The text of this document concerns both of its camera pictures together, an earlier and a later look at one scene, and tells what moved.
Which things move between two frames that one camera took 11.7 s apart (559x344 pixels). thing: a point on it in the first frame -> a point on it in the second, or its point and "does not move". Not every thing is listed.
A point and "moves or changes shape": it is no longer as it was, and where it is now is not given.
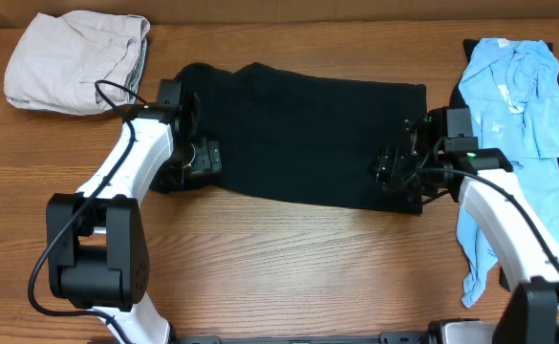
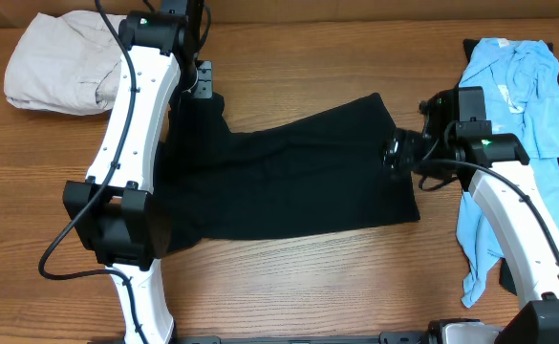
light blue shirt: [520, 116] does not move
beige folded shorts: [76, 62] does not move
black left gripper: [204, 159] -> [203, 80]
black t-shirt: [304, 136] moves or changes shape
